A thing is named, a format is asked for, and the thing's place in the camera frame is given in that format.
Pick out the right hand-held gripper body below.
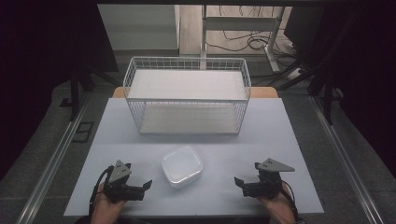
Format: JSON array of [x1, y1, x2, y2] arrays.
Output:
[[242, 158, 296, 200]]

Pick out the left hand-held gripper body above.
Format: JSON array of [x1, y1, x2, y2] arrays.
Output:
[[103, 160, 146, 203]]

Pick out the white square plastic container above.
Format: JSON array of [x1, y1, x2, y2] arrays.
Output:
[[160, 145, 205, 189]]

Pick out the white wire basket rack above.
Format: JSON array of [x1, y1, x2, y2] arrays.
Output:
[[122, 56, 252, 136]]

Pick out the person's right hand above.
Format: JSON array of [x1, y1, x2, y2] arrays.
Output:
[[257, 182, 297, 224]]

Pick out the person's left hand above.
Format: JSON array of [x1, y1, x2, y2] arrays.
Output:
[[90, 182, 127, 224]]

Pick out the black metal stand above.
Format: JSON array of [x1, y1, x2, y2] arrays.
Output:
[[68, 66, 96, 123], [306, 12, 356, 126]]

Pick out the white power strip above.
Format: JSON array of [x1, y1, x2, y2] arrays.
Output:
[[287, 67, 304, 81]]

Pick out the white cabinet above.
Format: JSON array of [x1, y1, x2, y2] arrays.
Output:
[[97, 4, 181, 52]]

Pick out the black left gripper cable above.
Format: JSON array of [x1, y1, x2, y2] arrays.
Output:
[[88, 165, 115, 217]]

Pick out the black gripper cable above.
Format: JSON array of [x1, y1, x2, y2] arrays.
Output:
[[280, 179, 301, 222], [88, 165, 115, 217]]

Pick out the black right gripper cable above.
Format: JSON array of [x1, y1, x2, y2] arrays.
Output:
[[280, 179, 301, 222]]

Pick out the black floor bracket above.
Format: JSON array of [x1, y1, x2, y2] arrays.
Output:
[[71, 120, 95, 144]]

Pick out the aluminium floor rail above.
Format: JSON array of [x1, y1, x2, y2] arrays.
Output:
[[14, 92, 92, 224], [308, 94, 388, 224]]

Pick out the black floor cables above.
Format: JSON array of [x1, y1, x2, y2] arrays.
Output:
[[205, 5, 301, 54]]

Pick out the white metal desk frame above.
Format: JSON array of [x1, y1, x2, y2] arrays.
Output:
[[200, 4, 286, 75]]

